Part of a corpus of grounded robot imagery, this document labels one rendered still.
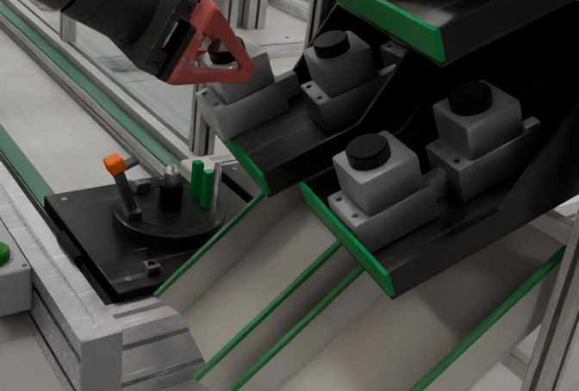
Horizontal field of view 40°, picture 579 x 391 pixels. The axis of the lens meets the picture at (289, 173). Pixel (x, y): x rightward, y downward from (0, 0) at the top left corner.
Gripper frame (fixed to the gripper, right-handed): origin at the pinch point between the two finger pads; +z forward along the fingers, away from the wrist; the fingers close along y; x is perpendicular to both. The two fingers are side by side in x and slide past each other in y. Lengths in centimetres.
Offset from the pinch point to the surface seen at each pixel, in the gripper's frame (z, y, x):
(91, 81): 26, 84, 23
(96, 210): 12.7, 31.0, 27.7
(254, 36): 82, 133, 3
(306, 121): 9.0, -1.0, 1.4
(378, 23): -1.6, -15.7, -7.9
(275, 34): 88, 134, 0
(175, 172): 16.3, 25.1, 17.5
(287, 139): 7.4, -2.1, 3.5
